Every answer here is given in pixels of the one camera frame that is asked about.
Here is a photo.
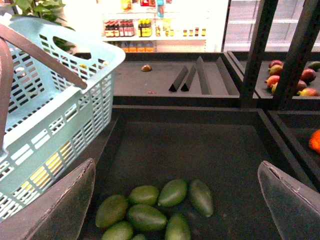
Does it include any brown fruit far tray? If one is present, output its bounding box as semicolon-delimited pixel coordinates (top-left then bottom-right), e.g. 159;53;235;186
141;64;153;72

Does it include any yellow mango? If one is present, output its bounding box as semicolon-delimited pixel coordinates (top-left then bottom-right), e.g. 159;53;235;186
15;141;75;194

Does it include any green avocado rightmost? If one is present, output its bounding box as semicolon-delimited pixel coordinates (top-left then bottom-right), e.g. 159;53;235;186
188;179;214;218

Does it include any light blue plastic basket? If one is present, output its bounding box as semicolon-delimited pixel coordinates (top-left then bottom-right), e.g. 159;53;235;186
0;16;126;220

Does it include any green avocado bottom left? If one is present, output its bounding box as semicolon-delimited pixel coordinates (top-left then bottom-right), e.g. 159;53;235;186
101;221;134;240

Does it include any green potted plant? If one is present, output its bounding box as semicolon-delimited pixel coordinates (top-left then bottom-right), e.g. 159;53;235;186
9;0;76;54

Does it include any green avocado centre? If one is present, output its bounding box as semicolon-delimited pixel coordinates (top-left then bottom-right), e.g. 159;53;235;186
126;204;168;232

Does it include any brown basket handle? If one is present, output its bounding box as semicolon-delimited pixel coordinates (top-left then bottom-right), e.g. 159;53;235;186
0;24;88;145

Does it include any green avocado upper middle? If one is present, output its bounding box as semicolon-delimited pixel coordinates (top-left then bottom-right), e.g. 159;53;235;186
157;179;188;208

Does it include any black slanted shelf post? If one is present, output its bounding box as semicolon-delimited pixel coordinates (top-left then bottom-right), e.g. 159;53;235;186
271;0;320;110

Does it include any black triangular divider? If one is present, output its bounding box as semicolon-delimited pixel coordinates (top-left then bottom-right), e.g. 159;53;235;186
168;65;189;92
180;64;197;92

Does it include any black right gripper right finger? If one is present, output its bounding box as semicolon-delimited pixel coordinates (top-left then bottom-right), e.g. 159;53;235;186
257;161;320;240

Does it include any black triangular divider left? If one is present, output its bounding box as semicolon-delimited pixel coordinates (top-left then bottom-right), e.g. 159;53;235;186
168;65;189;92

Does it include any orange right tray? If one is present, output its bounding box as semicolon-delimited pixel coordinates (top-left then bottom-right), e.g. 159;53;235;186
308;129;320;154

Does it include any green avocado upper left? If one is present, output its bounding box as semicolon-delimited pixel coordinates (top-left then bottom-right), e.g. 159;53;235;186
128;185;160;206

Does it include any black triangular divider right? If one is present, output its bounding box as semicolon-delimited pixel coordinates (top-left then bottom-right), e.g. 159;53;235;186
180;64;197;92

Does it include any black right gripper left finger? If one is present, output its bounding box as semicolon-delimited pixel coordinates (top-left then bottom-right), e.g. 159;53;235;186
0;158;96;240

